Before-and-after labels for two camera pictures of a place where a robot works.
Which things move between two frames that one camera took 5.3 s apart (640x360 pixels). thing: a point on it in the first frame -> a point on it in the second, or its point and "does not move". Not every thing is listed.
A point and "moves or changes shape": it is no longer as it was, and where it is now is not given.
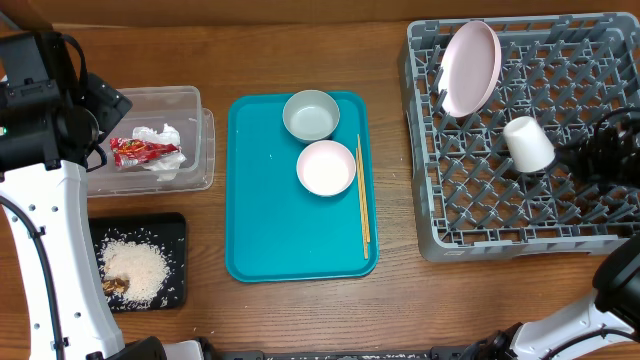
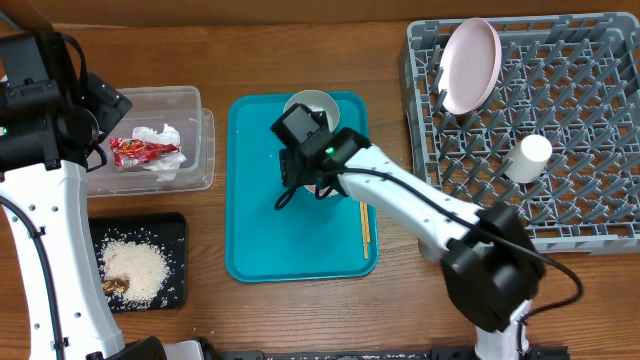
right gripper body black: [610, 161] -> [290, 160]
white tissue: [168, 166] does not move
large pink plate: [469, 65] does not move
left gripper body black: [106, 106] does not move
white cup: [529, 147] moves or changes shape
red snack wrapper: [127, 152] does not move
